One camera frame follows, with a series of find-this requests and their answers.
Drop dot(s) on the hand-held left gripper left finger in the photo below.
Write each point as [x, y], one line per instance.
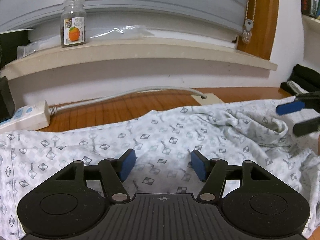
[127, 165]

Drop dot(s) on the black folded sweater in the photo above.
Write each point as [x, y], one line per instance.
[307, 76]

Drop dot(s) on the black power adapter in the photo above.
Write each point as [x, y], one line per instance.
[5, 97]

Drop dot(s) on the white window blind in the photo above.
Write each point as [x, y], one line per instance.
[150, 5]

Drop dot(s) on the black box device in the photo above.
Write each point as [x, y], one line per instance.
[12, 47]

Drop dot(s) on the beige window sill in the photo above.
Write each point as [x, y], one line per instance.
[150, 52]

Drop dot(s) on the white power strip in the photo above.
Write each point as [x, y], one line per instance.
[30, 117]

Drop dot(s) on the clear bottle orange label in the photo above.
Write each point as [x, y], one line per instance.
[73, 25]

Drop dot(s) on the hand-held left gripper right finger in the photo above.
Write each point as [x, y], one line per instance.
[198, 165]

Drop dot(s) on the wooden window frame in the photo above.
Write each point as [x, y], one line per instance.
[262, 17]

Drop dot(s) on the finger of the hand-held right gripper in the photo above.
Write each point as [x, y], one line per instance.
[306, 127]
[290, 108]

